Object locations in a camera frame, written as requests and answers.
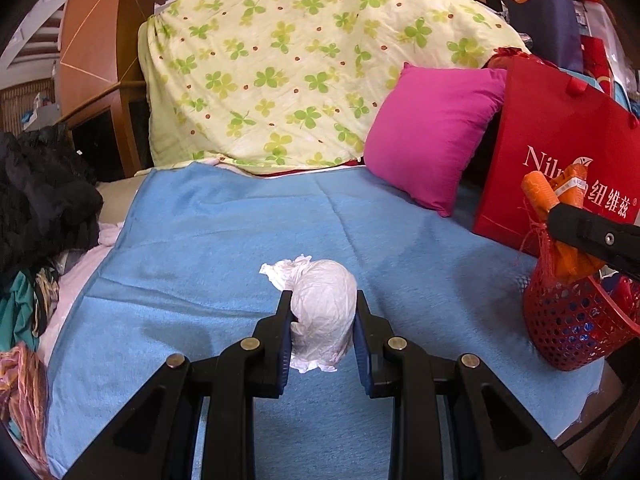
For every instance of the wooden lattice screen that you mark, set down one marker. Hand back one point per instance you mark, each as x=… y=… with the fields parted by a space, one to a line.
x=25 y=105

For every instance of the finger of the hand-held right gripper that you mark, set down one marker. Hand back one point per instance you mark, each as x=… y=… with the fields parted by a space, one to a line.
x=595 y=237

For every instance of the red perforated basket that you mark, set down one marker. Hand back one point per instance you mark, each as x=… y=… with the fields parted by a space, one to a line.
x=570 y=325

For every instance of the clear plastic bag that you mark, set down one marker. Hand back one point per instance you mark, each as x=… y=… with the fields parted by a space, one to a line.
x=600 y=20

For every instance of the black clothing pile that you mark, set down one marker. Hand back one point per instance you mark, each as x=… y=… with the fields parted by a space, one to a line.
x=40 y=195

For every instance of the pink pillow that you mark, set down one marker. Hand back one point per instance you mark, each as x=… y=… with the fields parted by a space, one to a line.
x=430 y=130

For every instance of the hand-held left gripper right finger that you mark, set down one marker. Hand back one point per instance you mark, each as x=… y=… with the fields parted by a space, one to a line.
x=362 y=355

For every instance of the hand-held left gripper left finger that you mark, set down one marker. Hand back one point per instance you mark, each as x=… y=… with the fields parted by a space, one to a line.
x=285 y=350

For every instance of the white plastic bag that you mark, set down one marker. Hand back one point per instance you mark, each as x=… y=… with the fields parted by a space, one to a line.
x=320 y=300

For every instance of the red shopping bag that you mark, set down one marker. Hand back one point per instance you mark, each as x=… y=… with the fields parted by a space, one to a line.
x=550 y=125

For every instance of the beige pillow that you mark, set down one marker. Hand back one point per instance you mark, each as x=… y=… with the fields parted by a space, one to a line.
x=117 y=200

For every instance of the clover print quilt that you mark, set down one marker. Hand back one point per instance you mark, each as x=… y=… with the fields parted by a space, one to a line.
x=300 y=60

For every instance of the teal cloth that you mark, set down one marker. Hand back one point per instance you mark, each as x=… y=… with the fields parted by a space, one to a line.
x=22 y=310

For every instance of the blue blanket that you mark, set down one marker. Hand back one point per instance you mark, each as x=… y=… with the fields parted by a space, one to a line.
x=225 y=240

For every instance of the orange striped cloth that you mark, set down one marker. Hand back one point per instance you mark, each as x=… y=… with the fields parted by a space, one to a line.
x=22 y=400

